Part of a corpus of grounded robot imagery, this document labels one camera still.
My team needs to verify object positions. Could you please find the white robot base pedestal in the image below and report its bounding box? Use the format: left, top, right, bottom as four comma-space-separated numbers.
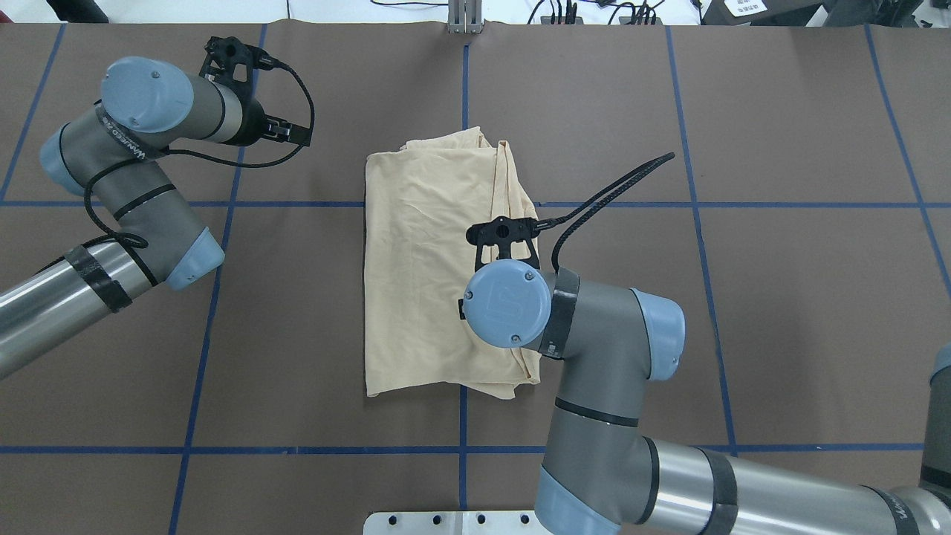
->
363, 509, 550, 534

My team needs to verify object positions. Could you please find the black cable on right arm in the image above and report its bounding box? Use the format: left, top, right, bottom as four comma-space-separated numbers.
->
531, 152, 677, 274

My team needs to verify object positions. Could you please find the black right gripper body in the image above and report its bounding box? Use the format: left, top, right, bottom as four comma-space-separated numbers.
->
457, 215, 542, 322

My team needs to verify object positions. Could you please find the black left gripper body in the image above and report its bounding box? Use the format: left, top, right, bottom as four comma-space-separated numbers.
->
199, 36, 294, 146

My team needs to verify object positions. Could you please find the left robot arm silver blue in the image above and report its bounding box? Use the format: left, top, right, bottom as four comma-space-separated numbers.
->
1, 36, 315, 378

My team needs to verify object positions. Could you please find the aluminium frame post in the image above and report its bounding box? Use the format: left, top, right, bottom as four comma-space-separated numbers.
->
446, 0, 484, 35

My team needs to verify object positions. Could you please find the cream long-sleeve printed shirt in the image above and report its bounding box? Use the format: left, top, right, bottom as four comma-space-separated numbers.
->
363, 126, 541, 400

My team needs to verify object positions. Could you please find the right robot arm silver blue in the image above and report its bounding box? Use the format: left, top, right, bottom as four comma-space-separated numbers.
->
461, 209, 949, 534

